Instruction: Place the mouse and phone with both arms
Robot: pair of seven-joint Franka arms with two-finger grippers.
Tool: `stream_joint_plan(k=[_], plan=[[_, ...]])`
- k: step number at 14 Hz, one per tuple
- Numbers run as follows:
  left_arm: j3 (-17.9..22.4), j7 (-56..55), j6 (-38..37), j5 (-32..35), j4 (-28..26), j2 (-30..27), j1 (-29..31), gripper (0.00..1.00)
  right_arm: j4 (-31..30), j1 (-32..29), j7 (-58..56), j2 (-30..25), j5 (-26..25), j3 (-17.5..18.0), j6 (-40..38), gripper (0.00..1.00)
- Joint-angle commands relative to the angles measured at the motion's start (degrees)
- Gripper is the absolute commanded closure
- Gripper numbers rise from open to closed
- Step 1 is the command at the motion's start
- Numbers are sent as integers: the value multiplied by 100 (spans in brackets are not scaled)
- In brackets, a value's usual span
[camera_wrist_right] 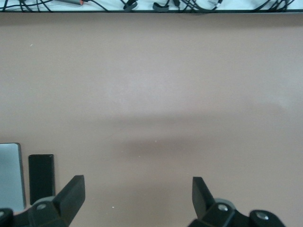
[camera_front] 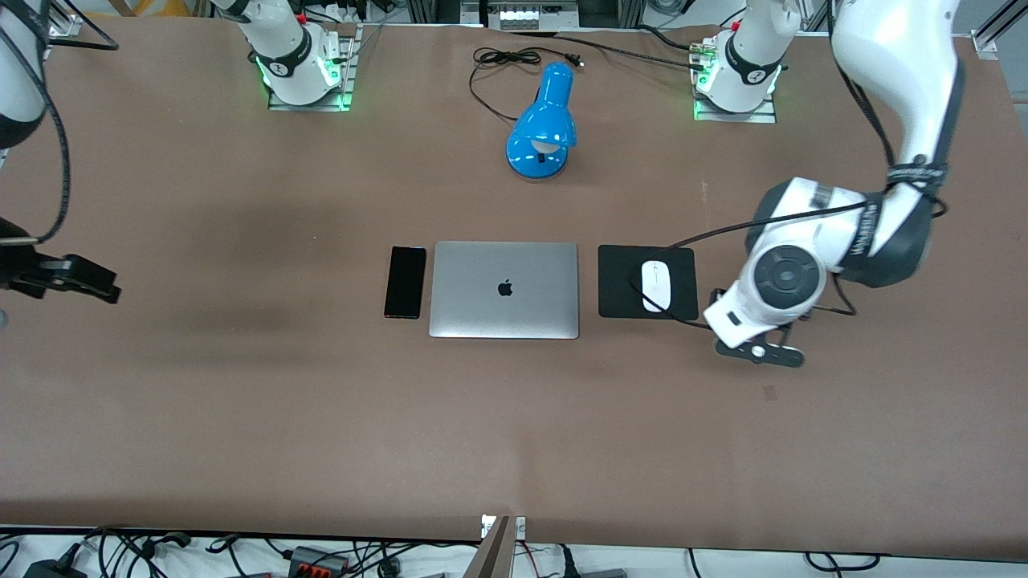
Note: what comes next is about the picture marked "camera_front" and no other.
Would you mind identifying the white computer mouse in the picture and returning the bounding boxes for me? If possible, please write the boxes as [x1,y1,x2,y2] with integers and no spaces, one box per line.
[640,259,673,313]

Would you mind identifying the black smartphone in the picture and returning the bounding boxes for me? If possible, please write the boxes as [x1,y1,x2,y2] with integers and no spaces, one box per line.
[383,246,428,320]

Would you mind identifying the black mouse pad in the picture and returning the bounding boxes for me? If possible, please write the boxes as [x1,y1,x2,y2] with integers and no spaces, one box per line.
[598,245,700,322]

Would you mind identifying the black power adapter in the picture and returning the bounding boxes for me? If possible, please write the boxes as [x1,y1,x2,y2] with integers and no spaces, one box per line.
[22,552,86,578]

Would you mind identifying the silver closed laptop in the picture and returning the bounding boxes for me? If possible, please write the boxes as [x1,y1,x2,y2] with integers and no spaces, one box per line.
[428,240,581,340]

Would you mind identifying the blue desk lamp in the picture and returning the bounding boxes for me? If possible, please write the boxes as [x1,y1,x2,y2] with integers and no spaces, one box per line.
[505,61,578,181]

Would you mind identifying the grey orange connector box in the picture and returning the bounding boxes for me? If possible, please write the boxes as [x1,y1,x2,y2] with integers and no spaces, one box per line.
[288,545,351,578]

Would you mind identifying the white power strip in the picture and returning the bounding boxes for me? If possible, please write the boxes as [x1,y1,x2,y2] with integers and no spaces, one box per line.
[487,0,578,31]

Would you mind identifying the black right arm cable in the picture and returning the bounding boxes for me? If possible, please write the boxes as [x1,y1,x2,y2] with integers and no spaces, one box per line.
[0,0,120,245]

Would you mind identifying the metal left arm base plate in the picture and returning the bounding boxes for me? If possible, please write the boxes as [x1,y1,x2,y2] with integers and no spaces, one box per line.
[692,35,779,124]

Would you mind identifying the black looped floor cable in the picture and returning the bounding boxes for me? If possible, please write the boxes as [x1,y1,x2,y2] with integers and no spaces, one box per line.
[804,551,882,572]

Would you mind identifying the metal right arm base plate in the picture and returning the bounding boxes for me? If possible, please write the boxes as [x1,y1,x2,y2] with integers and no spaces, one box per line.
[267,23,357,112]

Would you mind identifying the black tangled floor cables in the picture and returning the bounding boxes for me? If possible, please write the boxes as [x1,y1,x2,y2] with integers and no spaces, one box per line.
[84,526,242,578]

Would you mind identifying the black cable to arm base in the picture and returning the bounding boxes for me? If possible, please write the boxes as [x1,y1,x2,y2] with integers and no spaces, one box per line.
[510,26,712,73]

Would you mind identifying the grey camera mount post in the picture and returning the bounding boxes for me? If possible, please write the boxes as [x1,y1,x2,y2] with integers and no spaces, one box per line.
[461,515,528,578]

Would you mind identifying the aluminium frame profile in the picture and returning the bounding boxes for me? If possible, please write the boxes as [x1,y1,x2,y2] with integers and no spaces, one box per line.
[970,0,1028,62]

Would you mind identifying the black lamp power cable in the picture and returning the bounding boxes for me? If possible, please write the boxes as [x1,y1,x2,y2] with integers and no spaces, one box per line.
[468,46,585,123]

